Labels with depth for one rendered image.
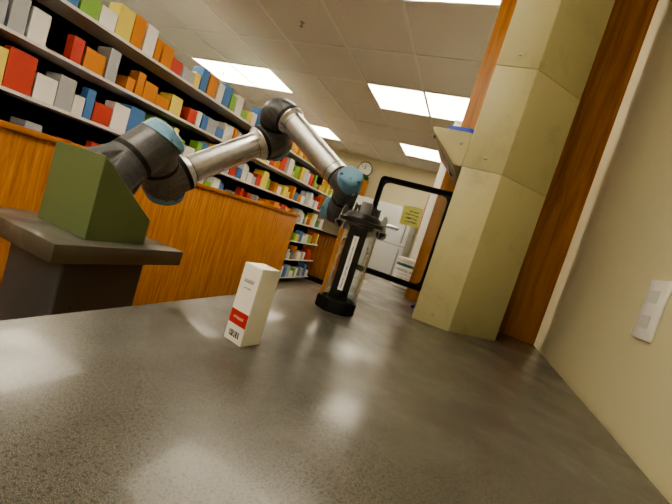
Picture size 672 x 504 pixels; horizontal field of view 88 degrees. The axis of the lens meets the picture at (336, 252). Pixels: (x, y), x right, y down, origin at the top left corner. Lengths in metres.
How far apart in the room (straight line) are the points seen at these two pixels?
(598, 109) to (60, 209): 1.65
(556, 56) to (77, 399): 1.26
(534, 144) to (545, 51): 0.24
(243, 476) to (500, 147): 1.01
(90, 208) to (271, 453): 0.73
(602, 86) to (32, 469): 1.66
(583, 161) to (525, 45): 0.50
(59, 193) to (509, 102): 1.18
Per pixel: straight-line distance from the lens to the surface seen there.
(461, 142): 1.13
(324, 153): 1.08
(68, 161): 1.03
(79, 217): 0.97
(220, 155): 1.22
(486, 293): 1.14
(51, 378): 0.39
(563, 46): 1.30
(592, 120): 1.58
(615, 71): 1.66
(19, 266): 1.08
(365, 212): 0.83
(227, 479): 0.30
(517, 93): 1.18
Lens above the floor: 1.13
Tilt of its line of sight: 4 degrees down
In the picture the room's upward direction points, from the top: 17 degrees clockwise
